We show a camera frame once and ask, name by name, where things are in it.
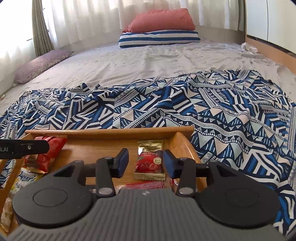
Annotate beige snack packet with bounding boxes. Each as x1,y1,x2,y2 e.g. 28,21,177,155
0,197,16,233

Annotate purple pillow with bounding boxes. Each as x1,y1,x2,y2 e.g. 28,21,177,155
14,50,73,84

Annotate olive curtain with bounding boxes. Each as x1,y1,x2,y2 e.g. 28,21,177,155
31,0,55,57

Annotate red pillow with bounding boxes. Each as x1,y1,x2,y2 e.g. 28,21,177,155
122,8,196,33

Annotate bed with grey sheet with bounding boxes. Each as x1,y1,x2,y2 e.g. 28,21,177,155
0,38,296,112

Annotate white wardrobe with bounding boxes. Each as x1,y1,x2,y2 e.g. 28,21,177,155
245,0,296,54

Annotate red white snack packet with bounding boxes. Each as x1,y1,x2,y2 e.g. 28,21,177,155
115,180,176,194

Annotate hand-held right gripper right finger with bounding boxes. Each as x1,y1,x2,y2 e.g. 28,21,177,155
163,149,233,197

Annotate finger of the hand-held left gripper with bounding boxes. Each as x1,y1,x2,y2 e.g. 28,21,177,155
18,140,50,155

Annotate white crumpled paper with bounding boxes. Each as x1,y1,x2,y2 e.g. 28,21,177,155
241,42,259,54

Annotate yellow snack packet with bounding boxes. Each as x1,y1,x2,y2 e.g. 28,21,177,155
9,167,45,202

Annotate wooden bed frame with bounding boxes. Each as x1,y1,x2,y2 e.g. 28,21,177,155
245,36,296,75

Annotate blue patterned blanket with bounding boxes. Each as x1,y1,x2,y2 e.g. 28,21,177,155
0,70,296,235

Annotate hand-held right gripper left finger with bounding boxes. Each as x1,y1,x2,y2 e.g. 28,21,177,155
54,148,129,197

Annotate blue striped pillow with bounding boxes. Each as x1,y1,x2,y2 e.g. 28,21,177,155
118,30,201,49

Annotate cherry candy packet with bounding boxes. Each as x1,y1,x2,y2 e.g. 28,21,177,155
133,140,166,181

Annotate wooden tray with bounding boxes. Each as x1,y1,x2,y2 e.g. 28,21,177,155
0,126,206,234

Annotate red crinkly snack bag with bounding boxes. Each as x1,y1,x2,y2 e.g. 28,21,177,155
24,136,67,174

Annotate white sheer curtain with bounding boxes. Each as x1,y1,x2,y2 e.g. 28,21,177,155
0,0,247,77

